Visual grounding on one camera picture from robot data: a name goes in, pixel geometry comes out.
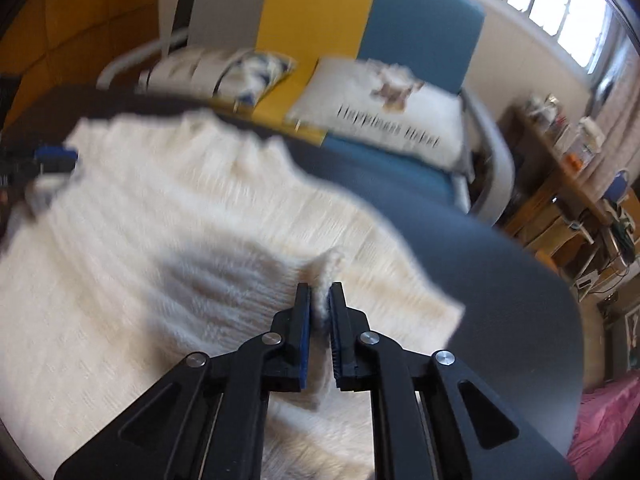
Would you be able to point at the pink quilt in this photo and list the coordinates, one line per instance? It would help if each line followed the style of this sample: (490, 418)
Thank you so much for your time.
(610, 425)

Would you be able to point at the oranges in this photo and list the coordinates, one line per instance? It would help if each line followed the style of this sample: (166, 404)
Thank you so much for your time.
(576, 161)

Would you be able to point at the grey yellow blue sofa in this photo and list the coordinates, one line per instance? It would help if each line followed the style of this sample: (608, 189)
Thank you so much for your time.
(415, 25)

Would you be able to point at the brown paper bag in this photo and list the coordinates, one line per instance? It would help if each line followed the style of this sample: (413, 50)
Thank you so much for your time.
(560, 235)

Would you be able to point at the pink patterned curtain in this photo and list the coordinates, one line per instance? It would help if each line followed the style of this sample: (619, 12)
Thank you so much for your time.
(615, 110)

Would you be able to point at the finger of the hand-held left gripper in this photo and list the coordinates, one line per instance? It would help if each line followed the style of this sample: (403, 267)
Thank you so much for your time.
(55, 157)

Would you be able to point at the blue folding chair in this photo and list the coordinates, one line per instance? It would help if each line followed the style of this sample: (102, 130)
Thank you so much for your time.
(617, 187)

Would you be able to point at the wooden desk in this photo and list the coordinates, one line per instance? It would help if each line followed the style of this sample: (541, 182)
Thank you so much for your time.
(550, 175)

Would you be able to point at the white deer print pillow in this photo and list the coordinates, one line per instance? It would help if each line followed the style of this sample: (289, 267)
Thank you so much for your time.
(360, 100)

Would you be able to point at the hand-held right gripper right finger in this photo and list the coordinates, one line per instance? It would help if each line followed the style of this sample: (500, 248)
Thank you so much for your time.
(334, 340)

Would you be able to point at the triangle patterned pillow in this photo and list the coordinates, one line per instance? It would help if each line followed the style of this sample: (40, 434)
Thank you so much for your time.
(200, 70)

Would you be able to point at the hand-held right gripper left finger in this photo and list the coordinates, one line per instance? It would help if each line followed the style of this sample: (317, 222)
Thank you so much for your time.
(302, 335)

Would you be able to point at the white metal stool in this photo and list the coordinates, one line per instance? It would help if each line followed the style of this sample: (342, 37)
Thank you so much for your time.
(607, 260)

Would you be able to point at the white knit sweater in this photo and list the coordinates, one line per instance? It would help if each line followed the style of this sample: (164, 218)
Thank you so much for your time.
(150, 220)

